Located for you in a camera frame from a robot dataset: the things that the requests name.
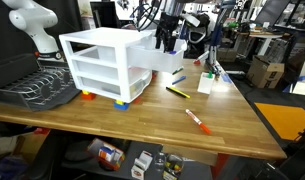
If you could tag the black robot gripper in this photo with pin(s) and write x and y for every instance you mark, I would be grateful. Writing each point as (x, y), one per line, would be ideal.
(164, 33)

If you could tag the white second robot arm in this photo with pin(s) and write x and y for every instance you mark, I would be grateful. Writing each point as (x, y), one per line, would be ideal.
(33, 19)

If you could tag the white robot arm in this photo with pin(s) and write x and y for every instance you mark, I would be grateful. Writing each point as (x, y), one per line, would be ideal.
(173, 8)

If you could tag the open white top drawer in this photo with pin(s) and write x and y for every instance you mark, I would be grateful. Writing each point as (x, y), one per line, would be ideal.
(145, 55)

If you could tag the green marker under drawer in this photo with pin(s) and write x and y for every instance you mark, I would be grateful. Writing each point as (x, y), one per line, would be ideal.
(178, 70)

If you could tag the red capped marker far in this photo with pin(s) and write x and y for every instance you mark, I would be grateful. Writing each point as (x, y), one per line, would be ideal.
(202, 57)

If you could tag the blue marker on table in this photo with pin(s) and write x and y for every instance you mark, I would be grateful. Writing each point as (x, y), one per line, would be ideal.
(179, 80)

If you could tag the white marker holder block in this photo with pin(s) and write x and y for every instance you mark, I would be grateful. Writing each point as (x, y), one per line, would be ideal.
(205, 83)

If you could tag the white plastic drawer cabinet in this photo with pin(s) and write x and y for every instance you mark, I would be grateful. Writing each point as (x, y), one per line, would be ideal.
(99, 62)

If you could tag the orange capped white marker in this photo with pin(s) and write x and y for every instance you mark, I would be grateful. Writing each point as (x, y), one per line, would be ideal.
(198, 121)

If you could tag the yellow and black pen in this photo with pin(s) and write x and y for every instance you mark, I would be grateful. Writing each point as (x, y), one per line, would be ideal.
(182, 94)

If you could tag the black computer monitor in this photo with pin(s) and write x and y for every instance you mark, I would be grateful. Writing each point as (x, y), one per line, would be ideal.
(104, 14)

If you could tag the blue tape on table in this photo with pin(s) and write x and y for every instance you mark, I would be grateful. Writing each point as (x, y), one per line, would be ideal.
(226, 78)

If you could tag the blue toy brick front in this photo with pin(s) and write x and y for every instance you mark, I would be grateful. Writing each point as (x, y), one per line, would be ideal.
(121, 105)

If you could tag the red toy brick left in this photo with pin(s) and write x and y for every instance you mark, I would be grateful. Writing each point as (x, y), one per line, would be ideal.
(87, 95)

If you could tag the brown cardboard box right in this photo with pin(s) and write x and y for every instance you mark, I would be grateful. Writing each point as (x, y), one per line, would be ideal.
(263, 73)

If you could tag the small white red box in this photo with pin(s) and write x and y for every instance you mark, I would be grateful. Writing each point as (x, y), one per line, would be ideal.
(141, 164)

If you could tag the clear plastic jar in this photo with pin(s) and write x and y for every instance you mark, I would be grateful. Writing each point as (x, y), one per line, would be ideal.
(173, 167)

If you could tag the orange white carton box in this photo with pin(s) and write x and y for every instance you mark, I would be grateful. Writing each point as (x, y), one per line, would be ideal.
(106, 154)

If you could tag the orange floor mat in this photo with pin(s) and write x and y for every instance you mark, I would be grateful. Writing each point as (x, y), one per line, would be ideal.
(287, 121)

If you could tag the black wire dish rack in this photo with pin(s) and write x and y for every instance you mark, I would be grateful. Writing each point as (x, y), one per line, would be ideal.
(35, 84)

